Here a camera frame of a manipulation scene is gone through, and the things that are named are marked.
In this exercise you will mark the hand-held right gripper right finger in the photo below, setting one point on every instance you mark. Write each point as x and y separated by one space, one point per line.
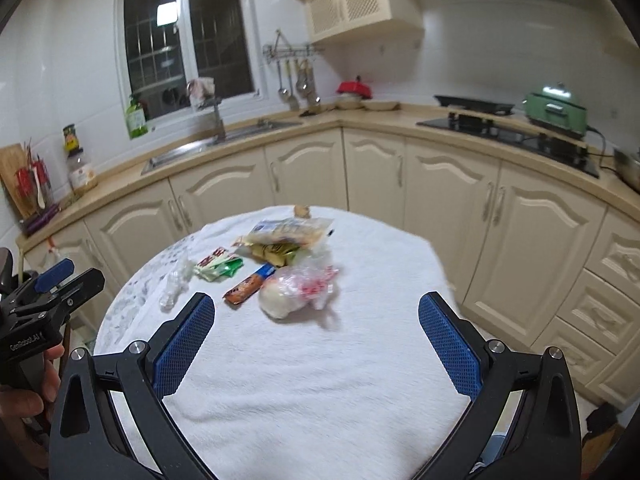
450 345

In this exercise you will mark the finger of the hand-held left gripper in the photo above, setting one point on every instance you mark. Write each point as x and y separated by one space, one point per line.
55 275
87 285

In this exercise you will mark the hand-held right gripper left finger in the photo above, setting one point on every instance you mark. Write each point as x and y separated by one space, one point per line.
185 345

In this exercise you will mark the yellow crinkled wrapper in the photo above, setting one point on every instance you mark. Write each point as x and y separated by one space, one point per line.
272 254

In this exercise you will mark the clear noodle packet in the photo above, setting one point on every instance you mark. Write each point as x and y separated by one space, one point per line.
290 230

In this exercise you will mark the person's left hand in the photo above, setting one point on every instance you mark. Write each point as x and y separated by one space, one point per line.
54 375

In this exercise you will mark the floral tablecloth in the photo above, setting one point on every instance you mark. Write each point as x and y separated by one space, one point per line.
135 290

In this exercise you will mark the purple utensil rack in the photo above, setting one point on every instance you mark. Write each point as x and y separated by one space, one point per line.
42 220

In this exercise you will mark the clear plastic wrap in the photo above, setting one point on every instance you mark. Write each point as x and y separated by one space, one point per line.
175 280

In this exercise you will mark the orange snack wrapper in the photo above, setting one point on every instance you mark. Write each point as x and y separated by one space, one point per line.
242 290

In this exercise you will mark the white plastic spoon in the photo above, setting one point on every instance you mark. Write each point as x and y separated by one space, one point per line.
40 195

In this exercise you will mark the green snack packet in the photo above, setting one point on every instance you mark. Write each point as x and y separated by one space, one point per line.
217 267

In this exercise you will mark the red utensil holder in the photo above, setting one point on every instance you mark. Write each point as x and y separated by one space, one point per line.
25 180

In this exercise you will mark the large glass jar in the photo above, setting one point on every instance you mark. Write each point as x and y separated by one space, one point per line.
81 175

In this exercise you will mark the clear bag with round bun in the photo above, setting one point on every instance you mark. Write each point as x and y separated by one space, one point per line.
280 300

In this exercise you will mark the wooden cutting board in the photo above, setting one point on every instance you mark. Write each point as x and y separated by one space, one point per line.
10 165

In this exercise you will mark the white terry towel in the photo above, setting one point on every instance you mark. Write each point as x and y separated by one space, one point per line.
325 385

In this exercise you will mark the small yellow label jar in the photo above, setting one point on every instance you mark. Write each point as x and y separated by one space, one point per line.
71 137

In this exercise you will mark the steel sink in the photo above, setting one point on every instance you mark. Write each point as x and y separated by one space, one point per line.
175 155

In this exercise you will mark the dark floor bag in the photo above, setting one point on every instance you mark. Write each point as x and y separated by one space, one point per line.
602 420

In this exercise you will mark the green dish soap bottle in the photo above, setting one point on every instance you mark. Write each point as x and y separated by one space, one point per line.
136 120

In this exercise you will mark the brown potato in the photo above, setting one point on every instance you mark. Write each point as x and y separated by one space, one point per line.
301 211

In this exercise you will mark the steel faucet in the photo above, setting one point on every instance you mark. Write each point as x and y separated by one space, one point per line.
217 120

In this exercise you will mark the black glass gas stove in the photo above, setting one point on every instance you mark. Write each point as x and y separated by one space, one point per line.
560 152

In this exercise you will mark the pink cloth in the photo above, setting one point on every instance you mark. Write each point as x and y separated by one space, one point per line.
202 87

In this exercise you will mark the cream plate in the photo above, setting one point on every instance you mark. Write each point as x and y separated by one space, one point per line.
380 106

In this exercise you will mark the steel pot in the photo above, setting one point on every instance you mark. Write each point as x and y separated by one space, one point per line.
630 170

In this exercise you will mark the green electric cooker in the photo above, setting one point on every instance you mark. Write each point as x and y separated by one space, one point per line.
552 110

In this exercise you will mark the cream bowl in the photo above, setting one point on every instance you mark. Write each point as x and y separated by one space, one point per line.
349 102

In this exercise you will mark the steel spatula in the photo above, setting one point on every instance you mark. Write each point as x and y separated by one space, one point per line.
294 102

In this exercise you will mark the steel ladle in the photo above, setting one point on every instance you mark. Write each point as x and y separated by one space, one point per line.
284 94

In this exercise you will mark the red pot lid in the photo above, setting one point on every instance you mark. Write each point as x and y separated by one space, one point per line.
355 87

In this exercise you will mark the hanging kitchen utensils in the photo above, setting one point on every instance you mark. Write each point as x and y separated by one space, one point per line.
311 95

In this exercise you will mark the kitchen window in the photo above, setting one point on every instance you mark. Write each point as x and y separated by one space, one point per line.
220 35

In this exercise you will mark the steel spoon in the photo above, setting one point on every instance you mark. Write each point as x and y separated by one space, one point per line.
301 85

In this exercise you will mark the wall utensil rail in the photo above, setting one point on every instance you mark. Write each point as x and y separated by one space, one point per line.
295 51

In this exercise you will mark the cream lattice wall cabinet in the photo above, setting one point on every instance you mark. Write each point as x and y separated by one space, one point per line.
395 5

